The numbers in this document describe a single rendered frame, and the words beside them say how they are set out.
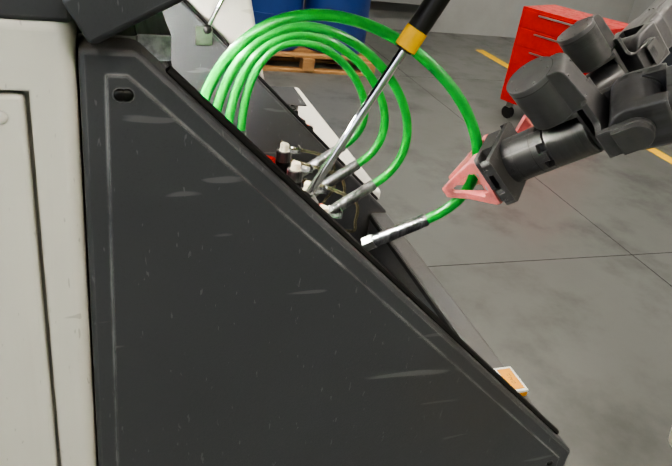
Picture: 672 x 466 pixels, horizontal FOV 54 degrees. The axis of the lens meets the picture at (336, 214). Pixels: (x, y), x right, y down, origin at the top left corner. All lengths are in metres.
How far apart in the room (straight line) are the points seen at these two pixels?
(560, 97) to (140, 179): 0.45
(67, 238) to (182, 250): 0.09
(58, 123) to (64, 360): 0.21
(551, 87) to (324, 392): 0.40
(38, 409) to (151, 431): 0.10
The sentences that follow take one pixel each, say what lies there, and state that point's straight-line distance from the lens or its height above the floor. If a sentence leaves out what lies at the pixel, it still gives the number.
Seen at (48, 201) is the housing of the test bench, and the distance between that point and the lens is 0.53.
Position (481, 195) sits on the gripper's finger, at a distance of 0.85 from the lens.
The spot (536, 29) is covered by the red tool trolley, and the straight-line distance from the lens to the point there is 5.24.
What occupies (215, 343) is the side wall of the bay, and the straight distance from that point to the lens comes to 0.61.
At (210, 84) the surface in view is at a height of 1.32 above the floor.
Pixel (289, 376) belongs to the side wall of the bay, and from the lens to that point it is 0.66.
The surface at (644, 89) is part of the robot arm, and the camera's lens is 0.77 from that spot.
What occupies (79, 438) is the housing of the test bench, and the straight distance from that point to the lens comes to 0.67.
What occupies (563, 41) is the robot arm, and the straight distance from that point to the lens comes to 1.03.
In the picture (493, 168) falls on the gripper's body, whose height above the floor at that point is 1.29.
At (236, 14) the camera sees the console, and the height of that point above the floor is 1.33.
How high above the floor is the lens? 1.58
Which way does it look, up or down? 27 degrees down
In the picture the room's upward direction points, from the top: 9 degrees clockwise
